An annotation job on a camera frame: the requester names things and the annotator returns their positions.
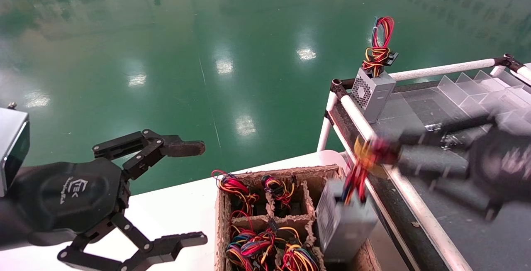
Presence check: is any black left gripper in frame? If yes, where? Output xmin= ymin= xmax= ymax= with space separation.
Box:
xmin=9 ymin=158 xmax=208 ymax=271

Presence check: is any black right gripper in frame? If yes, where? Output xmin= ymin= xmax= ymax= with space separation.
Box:
xmin=392 ymin=114 xmax=531 ymax=222

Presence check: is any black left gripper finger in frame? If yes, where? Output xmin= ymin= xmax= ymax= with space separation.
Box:
xmin=93 ymin=129 xmax=206 ymax=181

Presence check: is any grey power supply with wires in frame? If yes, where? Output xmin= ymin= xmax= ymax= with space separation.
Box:
xmin=315 ymin=135 xmax=401 ymax=264
xmin=351 ymin=16 xmax=400 ymax=125

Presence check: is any clear acrylic divider tray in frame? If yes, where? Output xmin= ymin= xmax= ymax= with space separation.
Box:
xmin=437 ymin=69 xmax=531 ymax=125

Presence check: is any brown cardboard divider box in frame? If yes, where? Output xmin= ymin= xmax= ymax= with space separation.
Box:
xmin=214 ymin=164 xmax=382 ymax=271

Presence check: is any power supply with colourful wires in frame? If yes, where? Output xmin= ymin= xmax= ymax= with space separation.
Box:
xmin=226 ymin=211 xmax=278 ymax=271
xmin=211 ymin=169 xmax=261 ymax=217
xmin=261 ymin=174 xmax=303 ymax=217
xmin=275 ymin=227 xmax=321 ymax=271

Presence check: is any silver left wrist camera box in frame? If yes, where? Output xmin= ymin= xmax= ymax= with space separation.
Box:
xmin=0 ymin=102 xmax=31 ymax=198

